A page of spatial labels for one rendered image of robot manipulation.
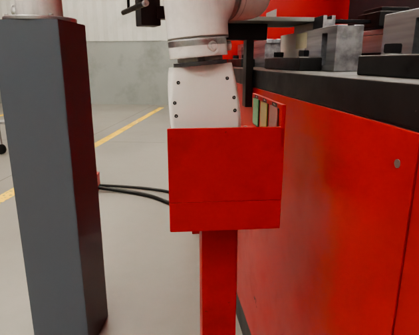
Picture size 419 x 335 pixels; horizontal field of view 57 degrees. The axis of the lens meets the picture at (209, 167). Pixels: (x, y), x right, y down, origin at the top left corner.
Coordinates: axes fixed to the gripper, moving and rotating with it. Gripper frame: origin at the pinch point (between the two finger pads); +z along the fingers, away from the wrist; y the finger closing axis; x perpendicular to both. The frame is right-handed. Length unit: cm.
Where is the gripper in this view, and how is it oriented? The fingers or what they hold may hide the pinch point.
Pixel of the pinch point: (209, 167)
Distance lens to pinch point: 58.5
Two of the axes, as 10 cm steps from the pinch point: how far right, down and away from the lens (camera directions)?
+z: 0.8, 9.6, 2.7
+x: 0.9, 2.6, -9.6
